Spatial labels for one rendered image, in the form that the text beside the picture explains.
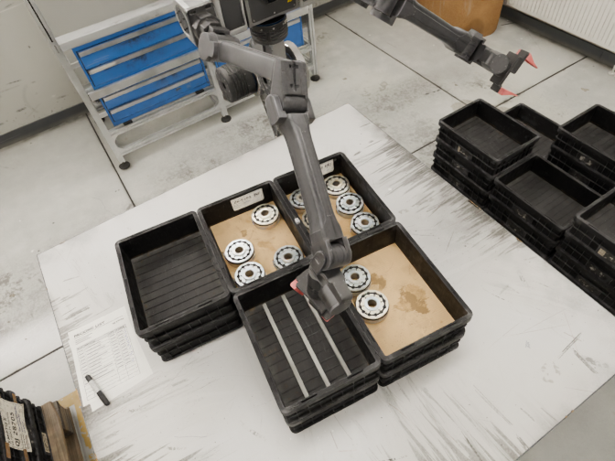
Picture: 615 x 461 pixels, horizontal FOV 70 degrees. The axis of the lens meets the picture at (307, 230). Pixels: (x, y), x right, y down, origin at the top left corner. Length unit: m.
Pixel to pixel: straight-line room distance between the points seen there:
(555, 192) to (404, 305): 1.29
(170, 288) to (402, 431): 0.87
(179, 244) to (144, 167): 1.75
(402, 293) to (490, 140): 1.28
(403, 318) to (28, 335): 2.12
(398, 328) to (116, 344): 0.97
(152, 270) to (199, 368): 0.38
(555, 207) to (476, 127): 0.58
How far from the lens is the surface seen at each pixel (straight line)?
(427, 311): 1.44
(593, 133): 2.73
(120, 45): 3.08
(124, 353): 1.69
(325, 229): 0.98
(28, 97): 4.08
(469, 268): 1.70
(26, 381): 2.76
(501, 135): 2.56
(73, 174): 3.63
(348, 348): 1.37
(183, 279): 1.59
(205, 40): 1.38
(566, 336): 1.67
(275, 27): 1.64
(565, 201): 2.48
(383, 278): 1.48
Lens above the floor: 2.09
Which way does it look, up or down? 52 degrees down
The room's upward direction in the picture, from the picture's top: 9 degrees counter-clockwise
